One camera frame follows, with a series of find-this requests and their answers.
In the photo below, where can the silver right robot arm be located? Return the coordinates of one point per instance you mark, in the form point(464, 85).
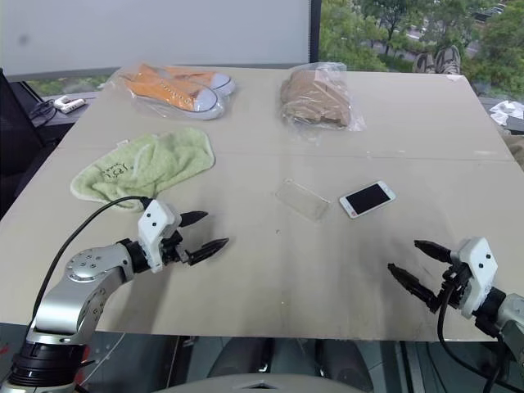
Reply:
point(511, 323)

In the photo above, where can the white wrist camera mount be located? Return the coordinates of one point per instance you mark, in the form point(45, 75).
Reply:
point(481, 258)
point(153, 221)

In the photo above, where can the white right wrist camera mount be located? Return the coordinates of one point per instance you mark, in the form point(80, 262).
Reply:
point(481, 258)

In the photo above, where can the black office chair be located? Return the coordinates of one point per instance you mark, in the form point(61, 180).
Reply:
point(16, 123)

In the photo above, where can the clear plastic phone case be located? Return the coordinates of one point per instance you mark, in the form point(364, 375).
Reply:
point(301, 200)

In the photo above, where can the white smartphone with red sticker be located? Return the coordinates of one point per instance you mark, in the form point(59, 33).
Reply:
point(368, 200)

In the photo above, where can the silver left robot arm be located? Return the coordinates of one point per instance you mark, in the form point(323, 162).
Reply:
point(82, 266)

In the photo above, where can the black window frame post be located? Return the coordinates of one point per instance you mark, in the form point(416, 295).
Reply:
point(314, 28)

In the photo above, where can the clear plastic sneaker bag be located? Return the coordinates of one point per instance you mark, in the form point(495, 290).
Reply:
point(147, 107)

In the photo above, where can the orange canvas sneaker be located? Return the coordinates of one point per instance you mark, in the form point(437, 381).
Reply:
point(204, 78)
point(168, 92)

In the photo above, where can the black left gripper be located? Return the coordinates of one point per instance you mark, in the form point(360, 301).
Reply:
point(174, 247)

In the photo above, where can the grey shoes by window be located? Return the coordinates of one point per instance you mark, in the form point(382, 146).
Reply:
point(448, 59)

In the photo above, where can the grey robot torso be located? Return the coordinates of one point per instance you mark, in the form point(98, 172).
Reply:
point(262, 382)

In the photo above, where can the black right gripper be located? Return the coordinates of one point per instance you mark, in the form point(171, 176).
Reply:
point(452, 286)

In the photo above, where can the white crumpled paper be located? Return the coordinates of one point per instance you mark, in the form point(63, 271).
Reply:
point(507, 111)

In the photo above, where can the white power strip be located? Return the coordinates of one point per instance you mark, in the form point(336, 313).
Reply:
point(69, 104)

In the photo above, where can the white window blind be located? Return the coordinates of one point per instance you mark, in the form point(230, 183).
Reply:
point(155, 32)

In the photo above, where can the brown cardboard pieces bundle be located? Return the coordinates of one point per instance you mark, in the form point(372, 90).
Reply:
point(315, 96)

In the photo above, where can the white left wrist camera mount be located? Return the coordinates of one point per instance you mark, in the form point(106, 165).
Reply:
point(153, 221)

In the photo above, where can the light green towel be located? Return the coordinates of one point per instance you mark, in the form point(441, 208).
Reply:
point(139, 163)

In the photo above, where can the brown item in plastic bag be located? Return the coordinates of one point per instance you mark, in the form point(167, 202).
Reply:
point(355, 118)

